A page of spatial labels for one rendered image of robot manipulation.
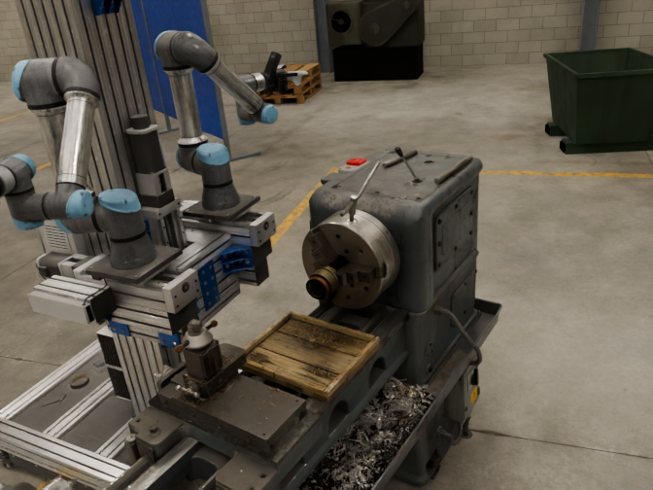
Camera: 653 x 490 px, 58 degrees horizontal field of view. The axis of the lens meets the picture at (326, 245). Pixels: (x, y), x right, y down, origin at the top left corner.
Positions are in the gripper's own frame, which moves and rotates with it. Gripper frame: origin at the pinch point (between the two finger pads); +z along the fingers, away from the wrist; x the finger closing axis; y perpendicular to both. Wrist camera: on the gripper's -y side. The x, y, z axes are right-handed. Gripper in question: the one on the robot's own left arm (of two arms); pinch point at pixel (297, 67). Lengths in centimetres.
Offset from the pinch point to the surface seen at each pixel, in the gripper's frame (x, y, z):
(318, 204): 61, 29, -42
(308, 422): 118, 50, -98
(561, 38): -311, 159, 876
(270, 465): 121, 51, -113
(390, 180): 72, 23, -18
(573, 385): 127, 142, 68
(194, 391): 94, 46, -116
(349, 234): 86, 26, -53
